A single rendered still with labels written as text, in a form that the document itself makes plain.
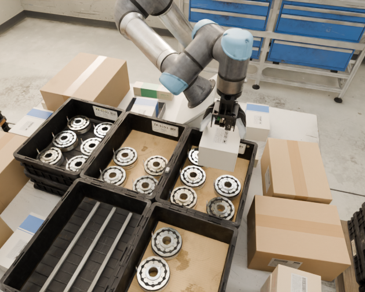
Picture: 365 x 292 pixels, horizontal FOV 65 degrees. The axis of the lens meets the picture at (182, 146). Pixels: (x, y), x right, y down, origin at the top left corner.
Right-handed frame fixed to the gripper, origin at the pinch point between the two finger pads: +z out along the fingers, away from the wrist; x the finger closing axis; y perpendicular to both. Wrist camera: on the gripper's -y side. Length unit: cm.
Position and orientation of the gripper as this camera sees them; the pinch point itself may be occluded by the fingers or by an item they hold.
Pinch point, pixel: (222, 133)
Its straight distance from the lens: 95.8
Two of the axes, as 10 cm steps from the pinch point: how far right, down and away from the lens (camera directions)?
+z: -0.2, 6.8, 7.4
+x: 9.7, 1.9, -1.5
